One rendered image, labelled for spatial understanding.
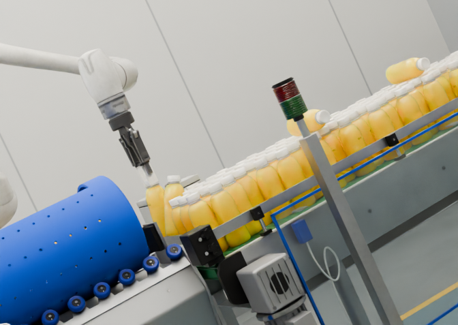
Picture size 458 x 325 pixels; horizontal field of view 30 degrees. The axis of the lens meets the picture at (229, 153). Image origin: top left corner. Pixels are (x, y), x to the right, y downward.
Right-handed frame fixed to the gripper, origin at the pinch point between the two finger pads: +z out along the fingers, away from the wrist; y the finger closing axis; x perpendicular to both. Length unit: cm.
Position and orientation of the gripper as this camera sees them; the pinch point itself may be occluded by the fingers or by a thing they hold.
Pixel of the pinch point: (147, 175)
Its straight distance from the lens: 262.2
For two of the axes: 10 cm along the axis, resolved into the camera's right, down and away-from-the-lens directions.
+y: 4.0, -1.3, -9.1
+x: 8.1, -4.1, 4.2
